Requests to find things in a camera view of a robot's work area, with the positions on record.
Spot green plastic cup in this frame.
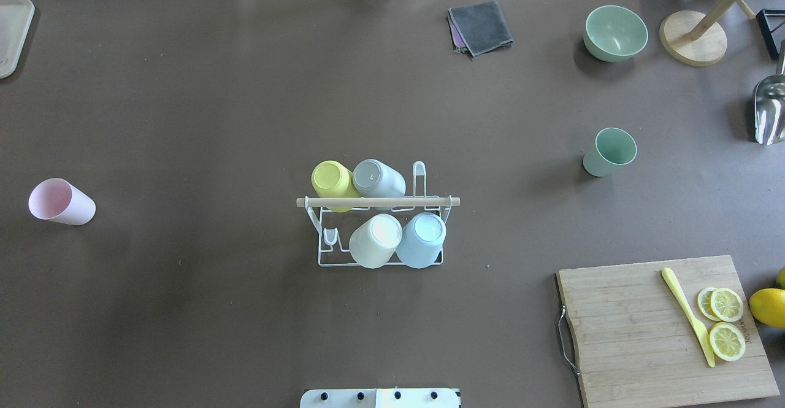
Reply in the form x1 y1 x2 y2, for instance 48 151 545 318
583 128 637 178

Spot pink plastic cup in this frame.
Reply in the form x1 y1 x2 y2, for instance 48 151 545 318
28 178 96 226

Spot grey plastic cup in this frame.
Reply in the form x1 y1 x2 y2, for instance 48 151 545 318
353 159 406 198

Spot cream white plastic cup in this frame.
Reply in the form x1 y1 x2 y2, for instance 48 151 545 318
350 214 403 269

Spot yellow plastic cup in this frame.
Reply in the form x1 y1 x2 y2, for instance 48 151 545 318
311 160 361 198

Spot light blue plastic cup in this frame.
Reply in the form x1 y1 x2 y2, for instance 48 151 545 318
396 212 446 269

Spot grey folded cloth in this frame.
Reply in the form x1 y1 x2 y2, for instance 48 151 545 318
448 0 513 58

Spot green ceramic bowl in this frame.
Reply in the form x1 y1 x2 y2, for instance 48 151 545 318
583 5 649 63

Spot wooden cutting board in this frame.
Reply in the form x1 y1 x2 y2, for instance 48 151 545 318
557 255 780 407

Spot yellow plastic knife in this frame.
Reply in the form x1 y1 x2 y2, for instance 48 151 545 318
661 267 716 367

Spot lemon slice behind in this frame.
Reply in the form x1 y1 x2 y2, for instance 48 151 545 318
696 287 721 321

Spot lemon slice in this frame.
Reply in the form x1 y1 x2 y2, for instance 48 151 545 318
709 287 744 323
696 287 721 321
708 322 746 361

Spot wooden mug tree stand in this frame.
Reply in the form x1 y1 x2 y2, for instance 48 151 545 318
659 0 756 67

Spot lemon slice upper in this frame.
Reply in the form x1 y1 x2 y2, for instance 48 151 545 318
709 287 744 323

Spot lemon slice lower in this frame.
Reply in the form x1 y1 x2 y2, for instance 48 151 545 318
708 322 746 361

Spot metal scoop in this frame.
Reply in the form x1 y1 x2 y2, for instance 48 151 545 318
753 42 784 145

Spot whole yellow lemon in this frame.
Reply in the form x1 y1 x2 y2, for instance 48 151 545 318
748 288 784 329

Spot beige plastic tray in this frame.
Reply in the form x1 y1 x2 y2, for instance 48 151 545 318
1 0 36 79

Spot white wire cup rack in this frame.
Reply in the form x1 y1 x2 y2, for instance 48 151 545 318
297 160 461 268

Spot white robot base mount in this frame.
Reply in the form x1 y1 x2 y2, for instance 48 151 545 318
299 387 462 407

